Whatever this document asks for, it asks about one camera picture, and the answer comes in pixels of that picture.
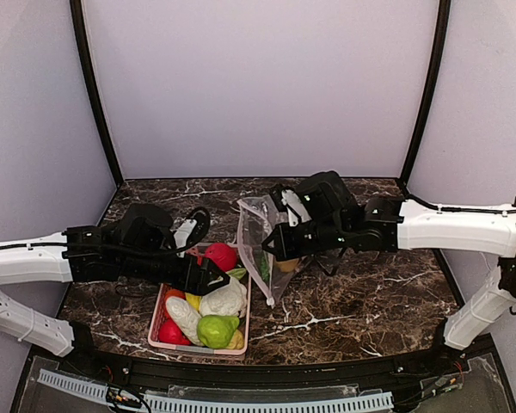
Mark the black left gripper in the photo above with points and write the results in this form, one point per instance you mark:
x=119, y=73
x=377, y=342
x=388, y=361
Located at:
x=191, y=274

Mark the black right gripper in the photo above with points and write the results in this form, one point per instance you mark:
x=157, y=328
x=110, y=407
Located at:
x=286, y=239

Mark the red toy apple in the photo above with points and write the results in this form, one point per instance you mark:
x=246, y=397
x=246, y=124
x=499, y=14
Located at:
x=223, y=255

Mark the green toy cucumber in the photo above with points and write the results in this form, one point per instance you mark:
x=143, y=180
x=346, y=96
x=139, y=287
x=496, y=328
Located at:
x=265, y=267

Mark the yellow toy cauliflower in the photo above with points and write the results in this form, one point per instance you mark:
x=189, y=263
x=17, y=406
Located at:
x=289, y=266

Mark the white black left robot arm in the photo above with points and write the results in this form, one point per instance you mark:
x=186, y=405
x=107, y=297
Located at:
x=142, y=244

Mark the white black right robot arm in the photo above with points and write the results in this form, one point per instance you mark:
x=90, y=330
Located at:
x=324, y=215

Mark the green toy leaf vegetable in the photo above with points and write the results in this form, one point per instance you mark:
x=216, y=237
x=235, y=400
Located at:
x=237, y=273

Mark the white toy cauliflower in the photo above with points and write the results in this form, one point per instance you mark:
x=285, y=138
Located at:
x=229, y=300

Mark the yellow toy banana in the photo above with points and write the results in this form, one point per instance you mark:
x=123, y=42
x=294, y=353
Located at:
x=193, y=300

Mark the orange toy pumpkin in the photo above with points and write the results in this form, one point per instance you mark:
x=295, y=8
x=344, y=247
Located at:
x=174, y=293

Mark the pale yellow toy fruit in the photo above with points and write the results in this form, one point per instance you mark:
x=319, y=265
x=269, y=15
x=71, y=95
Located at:
x=237, y=341

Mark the pink plastic basket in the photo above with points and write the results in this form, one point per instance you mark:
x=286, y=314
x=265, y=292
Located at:
x=159, y=318

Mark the red toy tomato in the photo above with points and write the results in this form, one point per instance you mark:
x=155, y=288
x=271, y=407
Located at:
x=170, y=333

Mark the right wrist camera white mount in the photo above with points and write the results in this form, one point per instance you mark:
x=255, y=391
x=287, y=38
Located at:
x=287, y=201

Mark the white slotted cable duct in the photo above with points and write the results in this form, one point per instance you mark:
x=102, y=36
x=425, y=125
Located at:
x=200, y=399

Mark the black front table rail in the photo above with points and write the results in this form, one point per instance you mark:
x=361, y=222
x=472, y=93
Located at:
x=403, y=374

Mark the black left frame post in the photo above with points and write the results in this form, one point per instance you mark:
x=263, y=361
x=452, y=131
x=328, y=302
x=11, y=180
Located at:
x=92, y=90

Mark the black frame post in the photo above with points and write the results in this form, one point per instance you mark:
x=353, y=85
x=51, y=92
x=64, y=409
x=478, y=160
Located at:
x=434, y=64
x=92, y=90

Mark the black right frame post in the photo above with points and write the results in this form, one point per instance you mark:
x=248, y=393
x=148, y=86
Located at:
x=434, y=64

